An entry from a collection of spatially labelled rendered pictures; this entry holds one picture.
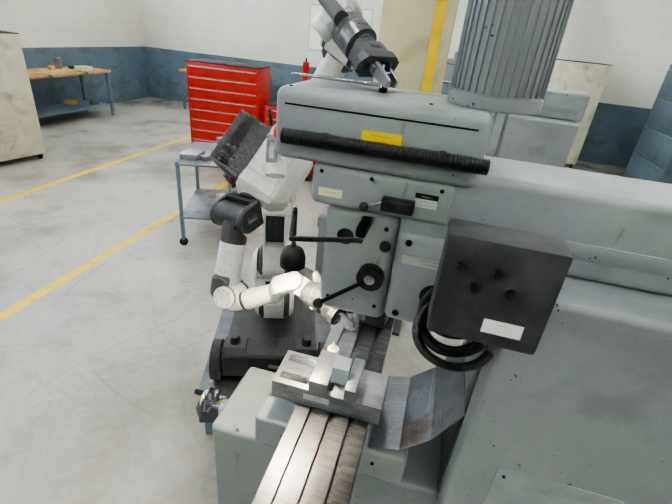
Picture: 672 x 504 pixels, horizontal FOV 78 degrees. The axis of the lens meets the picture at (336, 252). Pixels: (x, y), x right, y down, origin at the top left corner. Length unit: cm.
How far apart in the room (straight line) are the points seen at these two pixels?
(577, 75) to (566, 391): 854
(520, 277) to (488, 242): 8
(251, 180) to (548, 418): 110
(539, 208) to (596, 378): 39
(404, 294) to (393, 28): 198
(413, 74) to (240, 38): 871
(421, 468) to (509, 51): 125
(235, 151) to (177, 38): 1064
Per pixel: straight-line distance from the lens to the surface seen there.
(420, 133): 93
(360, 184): 99
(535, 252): 75
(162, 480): 247
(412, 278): 106
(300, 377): 139
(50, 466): 269
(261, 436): 154
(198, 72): 656
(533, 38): 96
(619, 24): 1043
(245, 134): 152
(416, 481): 155
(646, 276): 113
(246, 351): 214
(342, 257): 109
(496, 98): 95
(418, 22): 278
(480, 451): 126
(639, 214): 106
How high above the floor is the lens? 201
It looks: 28 degrees down
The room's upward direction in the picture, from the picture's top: 6 degrees clockwise
